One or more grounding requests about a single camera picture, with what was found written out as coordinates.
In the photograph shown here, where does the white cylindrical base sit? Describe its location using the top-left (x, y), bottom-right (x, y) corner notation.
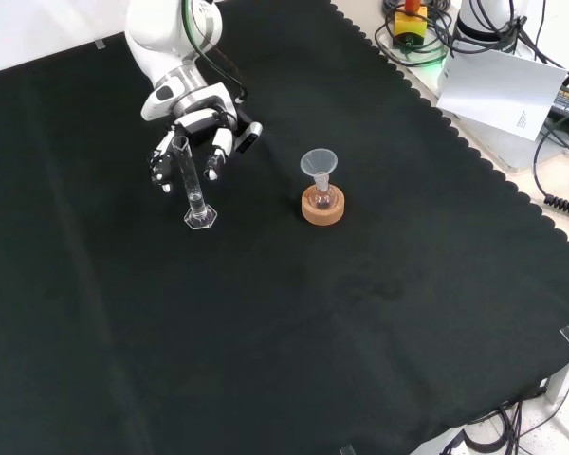
top-left (452, 0), bottom-right (522, 54)

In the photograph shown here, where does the black bench cloth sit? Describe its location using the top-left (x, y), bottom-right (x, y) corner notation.
top-left (0, 0), bottom-right (569, 455)

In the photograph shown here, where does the round-bottom glass flask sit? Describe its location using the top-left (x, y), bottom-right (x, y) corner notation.
top-left (311, 182), bottom-right (337, 211)

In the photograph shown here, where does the yellow stop button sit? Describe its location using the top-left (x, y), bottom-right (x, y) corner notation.
top-left (392, 0), bottom-right (430, 50)

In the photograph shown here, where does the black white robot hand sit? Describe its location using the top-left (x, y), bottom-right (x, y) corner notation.
top-left (140, 82), bottom-right (242, 193)

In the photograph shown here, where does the clear glass graduated cylinder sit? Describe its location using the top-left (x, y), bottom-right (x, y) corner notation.
top-left (173, 135), bottom-right (219, 231)

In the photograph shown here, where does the white paper sheet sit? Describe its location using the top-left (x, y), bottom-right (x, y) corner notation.
top-left (434, 48), bottom-right (569, 142)

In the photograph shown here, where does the black coiled cable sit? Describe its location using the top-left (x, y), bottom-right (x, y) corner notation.
top-left (543, 192), bottom-right (569, 217)

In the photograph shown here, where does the black floor cable bundle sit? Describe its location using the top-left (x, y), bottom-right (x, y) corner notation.
top-left (438, 396), bottom-right (554, 455)

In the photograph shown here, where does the cork ring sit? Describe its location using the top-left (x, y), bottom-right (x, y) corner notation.
top-left (301, 182), bottom-right (348, 228)

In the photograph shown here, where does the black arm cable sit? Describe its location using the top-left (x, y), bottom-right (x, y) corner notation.
top-left (196, 45), bottom-right (249, 103)

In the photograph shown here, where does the aluminium bench frame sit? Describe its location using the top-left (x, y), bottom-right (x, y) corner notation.
top-left (543, 353), bottom-right (569, 405)

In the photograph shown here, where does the translucent plastic funnel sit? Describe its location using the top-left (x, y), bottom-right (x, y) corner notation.
top-left (299, 149), bottom-right (340, 191)

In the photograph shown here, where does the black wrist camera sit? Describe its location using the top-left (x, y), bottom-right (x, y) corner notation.
top-left (234, 120), bottom-right (263, 155)

